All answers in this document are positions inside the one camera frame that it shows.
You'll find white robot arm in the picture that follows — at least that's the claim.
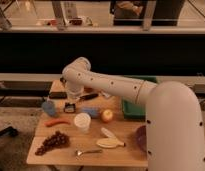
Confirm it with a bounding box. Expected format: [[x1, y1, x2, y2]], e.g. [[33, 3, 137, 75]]
[[62, 57, 205, 171]]

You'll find black eraser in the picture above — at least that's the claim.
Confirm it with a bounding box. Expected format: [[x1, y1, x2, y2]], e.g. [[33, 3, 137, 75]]
[[49, 92, 67, 99]]

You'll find white plastic cup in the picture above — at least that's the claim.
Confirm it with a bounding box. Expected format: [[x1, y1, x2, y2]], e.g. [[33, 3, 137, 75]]
[[74, 113, 91, 133]]

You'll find blue plastic cup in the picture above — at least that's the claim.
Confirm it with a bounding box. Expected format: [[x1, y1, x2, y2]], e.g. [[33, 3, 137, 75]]
[[41, 101, 56, 117]]

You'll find red bowl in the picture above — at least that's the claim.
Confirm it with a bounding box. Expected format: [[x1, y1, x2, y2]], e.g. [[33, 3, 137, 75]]
[[84, 87, 93, 93]]

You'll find blue sponge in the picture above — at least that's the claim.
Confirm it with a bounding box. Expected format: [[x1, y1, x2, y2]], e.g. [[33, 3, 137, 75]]
[[81, 107, 99, 118]]

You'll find orange carrot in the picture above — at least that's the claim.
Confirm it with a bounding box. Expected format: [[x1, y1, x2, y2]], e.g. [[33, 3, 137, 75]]
[[45, 120, 70, 127]]

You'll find grey cloth piece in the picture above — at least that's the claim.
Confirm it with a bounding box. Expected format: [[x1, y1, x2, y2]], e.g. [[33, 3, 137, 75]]
[[102, 92, 112, 99]]

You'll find red yellow apple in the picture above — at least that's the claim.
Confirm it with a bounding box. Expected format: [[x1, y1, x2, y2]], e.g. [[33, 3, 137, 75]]
[[101, 109, 114, 123]]

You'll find purple grape bunch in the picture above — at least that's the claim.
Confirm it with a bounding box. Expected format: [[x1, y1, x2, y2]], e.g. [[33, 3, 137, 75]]
[[35, 131, 70, 156]]

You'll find metal fork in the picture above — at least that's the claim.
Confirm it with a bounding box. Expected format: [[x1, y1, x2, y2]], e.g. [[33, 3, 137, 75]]
[[75, 149, 103, 157]]

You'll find beige wooden spatula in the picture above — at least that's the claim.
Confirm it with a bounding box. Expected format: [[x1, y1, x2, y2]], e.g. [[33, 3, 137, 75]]
[[96, 127, 126, 148]]

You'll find green plastic tray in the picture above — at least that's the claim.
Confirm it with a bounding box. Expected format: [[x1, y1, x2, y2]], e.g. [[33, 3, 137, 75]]
[[121, 75, 157, 120]]

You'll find purple bowl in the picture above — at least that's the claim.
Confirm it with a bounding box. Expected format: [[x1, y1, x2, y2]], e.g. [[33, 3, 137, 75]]
[[135, 126, 147, 152]]

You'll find seated person in background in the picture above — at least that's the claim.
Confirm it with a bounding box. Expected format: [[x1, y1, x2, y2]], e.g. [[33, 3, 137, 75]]
[[110, 1, 145, 26]]

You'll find black handled knife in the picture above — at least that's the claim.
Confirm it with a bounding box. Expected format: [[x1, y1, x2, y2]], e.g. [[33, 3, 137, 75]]
[[79, 93, 99, 101]]

